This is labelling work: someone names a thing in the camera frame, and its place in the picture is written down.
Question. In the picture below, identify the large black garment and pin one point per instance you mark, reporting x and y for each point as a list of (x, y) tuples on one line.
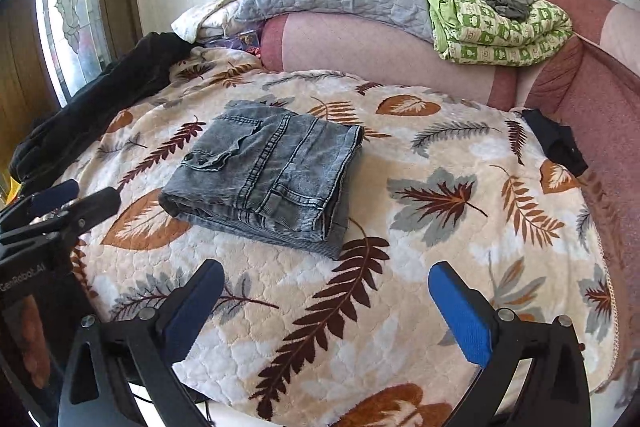
[(100, 97)]

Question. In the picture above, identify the blue-grey denim pants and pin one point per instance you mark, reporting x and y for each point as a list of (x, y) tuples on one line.
[(260, 172)]

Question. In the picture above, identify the cream white cloth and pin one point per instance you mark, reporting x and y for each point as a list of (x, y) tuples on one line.
[(210, 19)]

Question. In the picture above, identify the colourful packet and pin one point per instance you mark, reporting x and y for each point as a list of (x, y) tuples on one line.
[(245, 41)]

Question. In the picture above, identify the green patterned blanket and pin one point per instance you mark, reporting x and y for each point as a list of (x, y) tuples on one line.
[(480, 42)]

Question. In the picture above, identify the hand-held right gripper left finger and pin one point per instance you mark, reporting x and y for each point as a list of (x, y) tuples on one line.
[(192, 312)]

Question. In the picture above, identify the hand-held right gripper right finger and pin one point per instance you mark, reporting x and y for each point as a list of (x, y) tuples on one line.
[(462, 312)]

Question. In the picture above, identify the leaf print blanket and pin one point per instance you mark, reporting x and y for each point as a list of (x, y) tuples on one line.
[(400, 257)]

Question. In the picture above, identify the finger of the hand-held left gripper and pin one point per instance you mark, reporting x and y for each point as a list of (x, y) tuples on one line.
[(50, 199), (92, 207)]

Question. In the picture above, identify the small black cloth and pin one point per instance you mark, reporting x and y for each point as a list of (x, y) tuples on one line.
[(555, 142)]

